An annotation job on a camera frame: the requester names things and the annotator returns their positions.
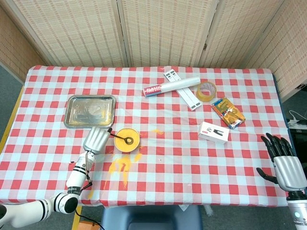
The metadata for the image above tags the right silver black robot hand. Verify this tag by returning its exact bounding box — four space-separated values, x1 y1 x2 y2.
256 133 307 192

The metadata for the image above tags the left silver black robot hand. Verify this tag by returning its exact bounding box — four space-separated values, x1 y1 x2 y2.
83 126 113 155

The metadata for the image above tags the dark metal spoon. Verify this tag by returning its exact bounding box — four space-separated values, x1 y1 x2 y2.
109 134 134 145

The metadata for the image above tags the yellow bowl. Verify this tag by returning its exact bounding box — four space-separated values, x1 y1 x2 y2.
114 127 141 153

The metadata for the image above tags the yellow powder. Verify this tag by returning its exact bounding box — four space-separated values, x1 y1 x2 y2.
87 153 143 199

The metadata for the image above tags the rectangular steel tray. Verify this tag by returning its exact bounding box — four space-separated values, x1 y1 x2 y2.
63 94 117 129

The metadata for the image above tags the black equipment box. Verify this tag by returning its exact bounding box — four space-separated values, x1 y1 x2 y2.
289 128 307 156

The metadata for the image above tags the red white checkered tablecloth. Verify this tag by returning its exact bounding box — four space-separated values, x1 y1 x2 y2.
0 65 307 207

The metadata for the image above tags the orange box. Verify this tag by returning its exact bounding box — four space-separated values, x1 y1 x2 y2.
78 220 101 230

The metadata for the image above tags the white stapler box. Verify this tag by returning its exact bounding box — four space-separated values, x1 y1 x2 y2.
198 121 230 143

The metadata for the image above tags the colourful crayon box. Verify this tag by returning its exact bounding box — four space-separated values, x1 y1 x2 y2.
211 96 246 130

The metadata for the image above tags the dark blue chair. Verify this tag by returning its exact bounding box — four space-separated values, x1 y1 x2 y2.
100 205 203 230

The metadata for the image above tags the plastic food wrap roll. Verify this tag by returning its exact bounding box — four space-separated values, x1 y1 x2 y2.
143 76 201 98

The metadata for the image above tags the clear yellow tape roll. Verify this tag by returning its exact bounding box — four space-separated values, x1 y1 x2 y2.
196 81 218 103

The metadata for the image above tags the woven folding screen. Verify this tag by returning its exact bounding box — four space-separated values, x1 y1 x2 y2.
0 0 307 101

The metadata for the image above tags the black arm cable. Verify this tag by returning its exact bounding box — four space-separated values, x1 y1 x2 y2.
75 153 105 230

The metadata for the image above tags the white power strip with cables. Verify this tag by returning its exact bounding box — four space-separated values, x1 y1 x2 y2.
286 109 307 127

